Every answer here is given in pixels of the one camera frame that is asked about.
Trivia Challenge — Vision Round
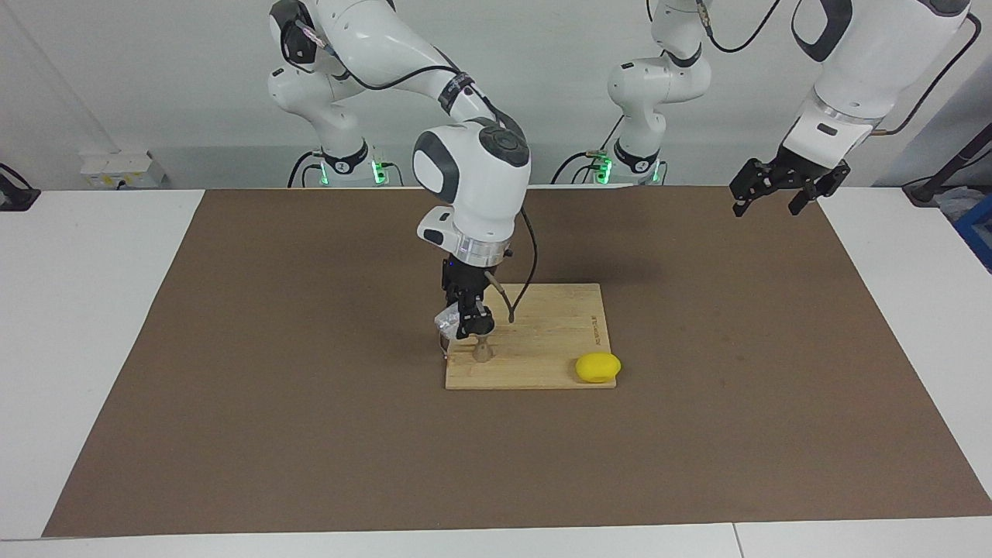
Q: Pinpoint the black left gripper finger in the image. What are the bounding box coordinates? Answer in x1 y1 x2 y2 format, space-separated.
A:
729 158 775 219
787 166 852 217

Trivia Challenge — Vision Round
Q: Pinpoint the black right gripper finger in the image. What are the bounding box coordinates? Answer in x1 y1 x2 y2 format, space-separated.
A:
456 305 498 342

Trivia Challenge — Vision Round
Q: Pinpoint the wooden cutting board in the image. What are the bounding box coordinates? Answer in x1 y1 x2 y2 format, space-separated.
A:
438 283 618 391

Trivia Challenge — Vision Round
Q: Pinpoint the crumpled clear plastic bag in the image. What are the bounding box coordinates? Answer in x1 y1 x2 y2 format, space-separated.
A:
934 186 976 222

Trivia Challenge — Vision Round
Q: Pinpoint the black tripod pole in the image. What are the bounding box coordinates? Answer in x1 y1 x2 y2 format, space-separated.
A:
903 124 992 206

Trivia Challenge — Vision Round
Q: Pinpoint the yellow lemon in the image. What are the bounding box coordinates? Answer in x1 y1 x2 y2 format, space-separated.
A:
575 351 622 384

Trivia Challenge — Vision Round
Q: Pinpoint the blue plastic crate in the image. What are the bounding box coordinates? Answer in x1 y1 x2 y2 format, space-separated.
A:
953 194 992 272

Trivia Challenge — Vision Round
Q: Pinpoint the brown table mat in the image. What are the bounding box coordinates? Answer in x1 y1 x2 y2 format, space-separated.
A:
43 186 992 538

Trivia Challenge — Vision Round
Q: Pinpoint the black clamp stand base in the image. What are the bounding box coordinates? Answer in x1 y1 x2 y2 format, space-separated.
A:
0 163 41 212

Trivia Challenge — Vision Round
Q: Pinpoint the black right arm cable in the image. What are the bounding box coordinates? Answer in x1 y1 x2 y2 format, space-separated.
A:
294 19 539 325

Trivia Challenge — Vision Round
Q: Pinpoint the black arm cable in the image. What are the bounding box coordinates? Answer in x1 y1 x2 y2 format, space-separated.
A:
694 0 983 137
294 19 539 325

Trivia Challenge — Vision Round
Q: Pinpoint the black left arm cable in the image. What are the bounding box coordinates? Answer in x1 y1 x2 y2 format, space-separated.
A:
694 0 983 137

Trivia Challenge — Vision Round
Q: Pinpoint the black base power cable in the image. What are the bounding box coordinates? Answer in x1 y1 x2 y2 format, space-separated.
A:
550 115 625 185
288 151 326 188

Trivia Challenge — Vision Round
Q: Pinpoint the white wall power strip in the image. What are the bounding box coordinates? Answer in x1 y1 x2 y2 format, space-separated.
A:
80 151 167 189

